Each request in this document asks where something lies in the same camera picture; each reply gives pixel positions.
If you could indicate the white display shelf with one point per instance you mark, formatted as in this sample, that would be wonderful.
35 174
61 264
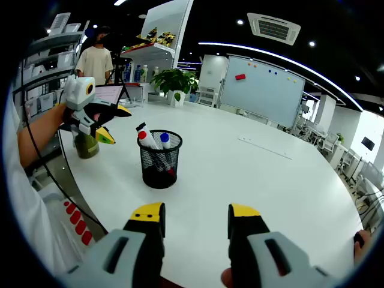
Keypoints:
168 18

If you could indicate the operator in white shirt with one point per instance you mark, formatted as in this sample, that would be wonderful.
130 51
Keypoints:
30 216

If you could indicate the person's left hand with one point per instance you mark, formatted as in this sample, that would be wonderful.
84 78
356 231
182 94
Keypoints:
63 113

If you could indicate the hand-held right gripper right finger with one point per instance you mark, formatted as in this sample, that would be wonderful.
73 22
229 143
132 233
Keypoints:
255 255

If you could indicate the potted green plant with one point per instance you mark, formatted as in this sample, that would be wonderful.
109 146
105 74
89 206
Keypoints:
172 79

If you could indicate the white whiteboard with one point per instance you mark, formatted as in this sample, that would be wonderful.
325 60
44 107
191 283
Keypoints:
261 93

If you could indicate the laptop with light screen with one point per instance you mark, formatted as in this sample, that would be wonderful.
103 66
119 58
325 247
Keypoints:
106 94

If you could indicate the small black monitor on stand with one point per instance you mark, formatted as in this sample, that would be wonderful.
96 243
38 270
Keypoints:
367 143

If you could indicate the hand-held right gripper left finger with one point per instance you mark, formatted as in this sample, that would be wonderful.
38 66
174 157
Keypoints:
135 255

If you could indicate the ceiling air conditioner unit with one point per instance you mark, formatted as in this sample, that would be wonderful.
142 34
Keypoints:
274 28

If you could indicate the blue whiteboard marker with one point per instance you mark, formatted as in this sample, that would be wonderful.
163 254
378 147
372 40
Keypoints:
164 137

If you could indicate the person's right hand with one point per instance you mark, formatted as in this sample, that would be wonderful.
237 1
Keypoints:
227 277

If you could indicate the grey storage rack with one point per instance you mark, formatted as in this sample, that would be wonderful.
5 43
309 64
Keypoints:
54 39

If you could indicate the row of white office chairs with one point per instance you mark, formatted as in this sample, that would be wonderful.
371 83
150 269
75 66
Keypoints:
330 139

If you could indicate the row of drink bottles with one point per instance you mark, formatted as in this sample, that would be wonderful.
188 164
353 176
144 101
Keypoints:
144 73

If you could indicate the black tripod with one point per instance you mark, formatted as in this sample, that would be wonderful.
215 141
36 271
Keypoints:
119 75

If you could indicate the white mesh office chair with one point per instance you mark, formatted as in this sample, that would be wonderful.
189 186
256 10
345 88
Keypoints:
207 96

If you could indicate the red whiteboard marker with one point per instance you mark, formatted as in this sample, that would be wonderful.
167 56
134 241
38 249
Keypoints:
142 135

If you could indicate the green drink bottle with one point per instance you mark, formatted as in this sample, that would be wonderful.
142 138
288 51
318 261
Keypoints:
87 150

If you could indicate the row of coloured round magnets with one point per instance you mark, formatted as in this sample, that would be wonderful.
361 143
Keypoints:
269 71

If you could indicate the black whiteboard marker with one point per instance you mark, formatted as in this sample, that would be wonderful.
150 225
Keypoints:
141 127

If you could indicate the red whiteboard eraser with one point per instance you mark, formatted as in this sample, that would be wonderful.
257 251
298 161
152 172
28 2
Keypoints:
240 77

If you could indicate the pile of yellow snack packets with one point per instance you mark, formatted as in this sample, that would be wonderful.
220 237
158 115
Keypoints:
165 37

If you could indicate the black mesh pen holder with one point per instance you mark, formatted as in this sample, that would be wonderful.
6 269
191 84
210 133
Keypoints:
160 168

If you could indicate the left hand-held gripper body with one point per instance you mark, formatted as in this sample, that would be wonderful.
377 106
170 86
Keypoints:
78 93

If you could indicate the long ceiling strip light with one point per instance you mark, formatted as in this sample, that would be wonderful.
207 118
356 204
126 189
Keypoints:
225 45
119 2

